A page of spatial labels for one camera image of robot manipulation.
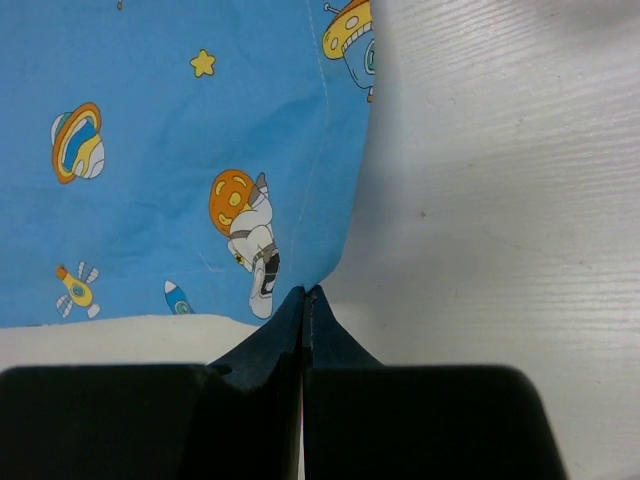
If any blue space-print cloth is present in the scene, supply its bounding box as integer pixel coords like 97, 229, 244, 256
1, 1, 376, 328

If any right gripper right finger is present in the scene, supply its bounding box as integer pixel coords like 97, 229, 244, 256
302, 288, 566, 479

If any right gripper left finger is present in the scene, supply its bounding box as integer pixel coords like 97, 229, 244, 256
1, 288, 305, 479

